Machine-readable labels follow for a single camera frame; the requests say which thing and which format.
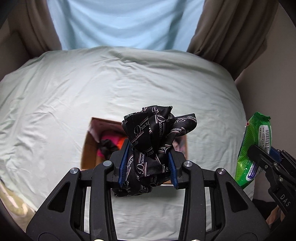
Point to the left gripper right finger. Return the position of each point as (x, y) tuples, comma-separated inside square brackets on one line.
[(215, 206)]

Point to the pink fabric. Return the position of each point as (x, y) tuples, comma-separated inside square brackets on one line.
[(180, 144)]

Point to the cardboard box patterned lining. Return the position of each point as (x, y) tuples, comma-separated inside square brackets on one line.
[(97, 129)]

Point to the plain black scrunchie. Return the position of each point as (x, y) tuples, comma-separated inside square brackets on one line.
[(106, 148)]

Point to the green wet wipes pack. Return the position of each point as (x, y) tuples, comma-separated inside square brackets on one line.
[(257, 135)]

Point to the light blue hanging cloth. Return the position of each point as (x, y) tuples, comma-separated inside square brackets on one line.
[(152, 25)]

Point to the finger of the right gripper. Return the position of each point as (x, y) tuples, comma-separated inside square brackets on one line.
[(276, 154), (265, 161)]

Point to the magenta zip pouch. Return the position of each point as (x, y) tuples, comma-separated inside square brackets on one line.
[(111, 137)]

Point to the brown curtain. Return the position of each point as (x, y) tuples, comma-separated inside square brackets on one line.
[(233, 33), (32, 20)]

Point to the orange fluffy pompom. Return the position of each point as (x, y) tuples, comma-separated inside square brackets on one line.
[(120, 141)]

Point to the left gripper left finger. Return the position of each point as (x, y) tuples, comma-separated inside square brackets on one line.
[(80, 207)]

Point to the brown left curtain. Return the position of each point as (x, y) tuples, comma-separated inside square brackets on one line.
[(32, 20)]

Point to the person's right hand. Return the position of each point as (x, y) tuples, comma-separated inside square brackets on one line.
[(276, 214)]

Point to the brown right curtain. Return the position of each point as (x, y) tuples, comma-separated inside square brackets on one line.
[(233, 33)]

